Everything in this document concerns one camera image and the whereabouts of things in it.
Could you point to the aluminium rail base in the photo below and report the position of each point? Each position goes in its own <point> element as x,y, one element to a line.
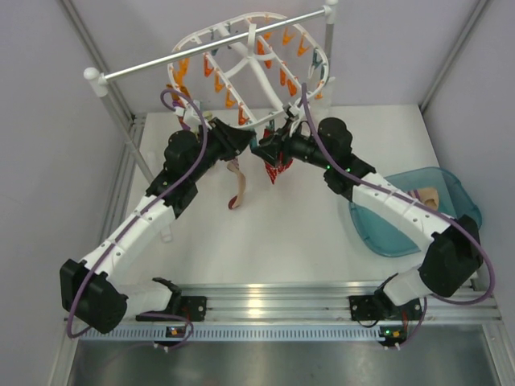
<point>297,313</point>

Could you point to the striped pink purple sock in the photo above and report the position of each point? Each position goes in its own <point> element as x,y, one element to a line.
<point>237,200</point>

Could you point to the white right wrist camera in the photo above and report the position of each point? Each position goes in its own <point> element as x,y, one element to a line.
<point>293,112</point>

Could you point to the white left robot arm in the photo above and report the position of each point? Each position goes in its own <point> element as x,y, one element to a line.
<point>93,288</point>

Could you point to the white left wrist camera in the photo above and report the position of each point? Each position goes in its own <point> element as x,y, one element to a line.
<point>188,115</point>

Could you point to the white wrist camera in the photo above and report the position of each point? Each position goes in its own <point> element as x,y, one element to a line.
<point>293,112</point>
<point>188,115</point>

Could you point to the maroon sock pair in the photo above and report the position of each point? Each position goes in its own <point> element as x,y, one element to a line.
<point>176,100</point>

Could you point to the red patterned sock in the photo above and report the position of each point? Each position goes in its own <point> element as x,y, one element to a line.
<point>274,171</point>

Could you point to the teal plastic basin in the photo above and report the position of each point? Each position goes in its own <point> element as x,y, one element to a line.
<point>384,239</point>

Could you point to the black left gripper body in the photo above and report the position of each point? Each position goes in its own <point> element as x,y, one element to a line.
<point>220,145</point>

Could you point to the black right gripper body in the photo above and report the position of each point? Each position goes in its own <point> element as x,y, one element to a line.
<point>292,143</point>

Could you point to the white metal drying rack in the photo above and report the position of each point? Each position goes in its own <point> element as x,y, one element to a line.
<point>319,24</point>

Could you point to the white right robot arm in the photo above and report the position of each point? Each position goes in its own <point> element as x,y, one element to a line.
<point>451,246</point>

